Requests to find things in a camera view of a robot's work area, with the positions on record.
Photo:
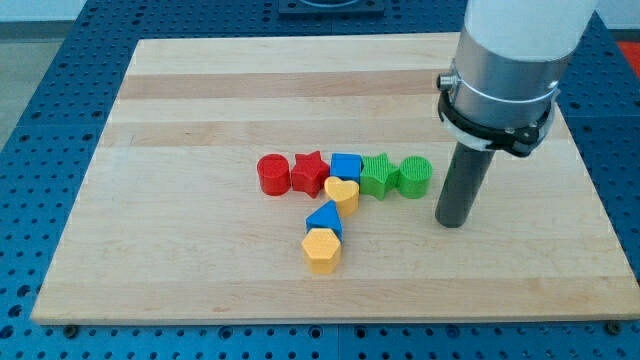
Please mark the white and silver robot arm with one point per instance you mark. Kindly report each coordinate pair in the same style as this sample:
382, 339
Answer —
500, 90

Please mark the yellow hexagon block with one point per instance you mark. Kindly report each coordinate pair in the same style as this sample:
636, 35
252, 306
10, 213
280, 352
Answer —
322, 250

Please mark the red star block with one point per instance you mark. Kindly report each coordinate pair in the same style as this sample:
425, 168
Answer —
309, 173

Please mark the yellow heart block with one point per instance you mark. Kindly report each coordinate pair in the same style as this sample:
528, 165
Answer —
345, 193

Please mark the blue cube block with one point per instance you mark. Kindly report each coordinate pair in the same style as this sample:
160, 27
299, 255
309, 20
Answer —
346, 166

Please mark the blue triangle block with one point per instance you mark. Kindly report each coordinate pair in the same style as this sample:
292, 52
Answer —
326, 216

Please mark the red cylinder block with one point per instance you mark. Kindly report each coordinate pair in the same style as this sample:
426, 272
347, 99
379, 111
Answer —
274, 174

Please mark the green star block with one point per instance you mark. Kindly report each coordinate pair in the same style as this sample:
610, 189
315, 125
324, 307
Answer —
378, 176

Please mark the light wooden board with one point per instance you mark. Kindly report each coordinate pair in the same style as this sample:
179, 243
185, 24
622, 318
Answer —
170, 225

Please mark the green cylinder block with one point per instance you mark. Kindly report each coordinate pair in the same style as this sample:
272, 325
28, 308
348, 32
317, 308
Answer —
414, 177

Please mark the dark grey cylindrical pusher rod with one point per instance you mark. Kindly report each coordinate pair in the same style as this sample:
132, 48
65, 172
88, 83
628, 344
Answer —
465, 175

